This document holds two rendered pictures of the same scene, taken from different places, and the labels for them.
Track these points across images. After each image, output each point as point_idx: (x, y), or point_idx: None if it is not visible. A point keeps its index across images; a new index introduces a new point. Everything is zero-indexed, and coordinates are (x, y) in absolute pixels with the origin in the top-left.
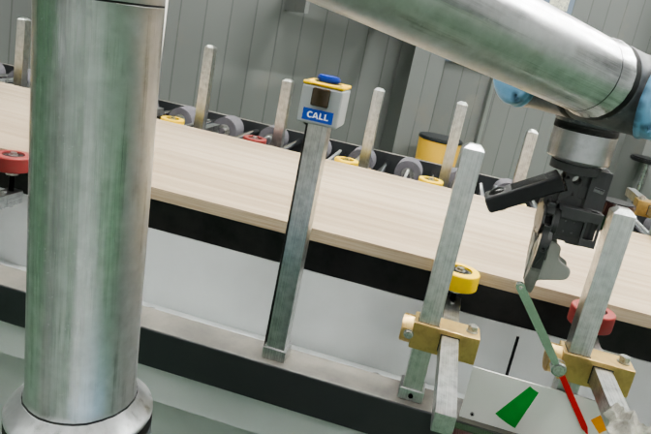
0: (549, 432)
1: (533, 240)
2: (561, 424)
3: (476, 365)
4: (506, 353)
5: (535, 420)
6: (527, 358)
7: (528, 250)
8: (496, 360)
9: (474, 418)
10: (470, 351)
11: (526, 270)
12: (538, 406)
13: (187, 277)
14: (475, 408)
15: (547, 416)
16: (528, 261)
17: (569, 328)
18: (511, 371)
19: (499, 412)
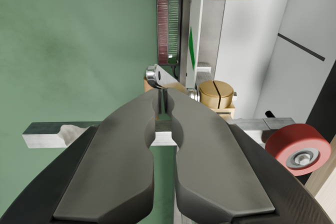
0: (187, 73)
1: (195, 180)
2: (188, 83)
3: (306, 10)
4: (311, 44)
5: (189, 62)
6: (303, 66)
7: (229, 133)
8: (307, 33)
9: (190, 5)
10: None
11: (173, 102)
12: (191, 67)
13: None
14: (192, 4)
15: (189, 74)
16: (176, 119)
17: (320, 117)
18: (296, 48)
19: (190, 30)
